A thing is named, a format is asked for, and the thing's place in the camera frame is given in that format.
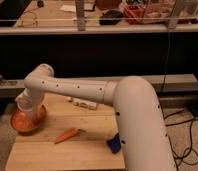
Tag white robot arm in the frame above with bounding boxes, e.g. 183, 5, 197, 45
11, 64, 176, 171

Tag orange ceramic bowl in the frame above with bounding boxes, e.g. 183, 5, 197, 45
10, 105, 47, 133

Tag orange toy carrot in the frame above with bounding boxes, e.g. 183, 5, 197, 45
54, 128, 84, 144

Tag wooden board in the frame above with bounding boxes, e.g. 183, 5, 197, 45
5, 94, 125, 171

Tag blue sponge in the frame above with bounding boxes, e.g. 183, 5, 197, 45
107, 134, 121, 154

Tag black object on bench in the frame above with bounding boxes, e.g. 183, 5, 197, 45
99, 10, 123, 25

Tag orange basket on bench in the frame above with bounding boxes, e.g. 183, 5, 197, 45
123, 5, 145, 25

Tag white paper on bench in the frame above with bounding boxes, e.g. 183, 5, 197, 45
60, 5, 76, 13

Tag metal clamp at left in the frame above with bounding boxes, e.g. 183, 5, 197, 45
0, 74, 17, 86

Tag metal upright post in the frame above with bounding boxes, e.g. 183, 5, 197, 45
75, 0, 85, 31

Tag black floor cables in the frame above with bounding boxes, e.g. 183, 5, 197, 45
161, 107, 198, 168

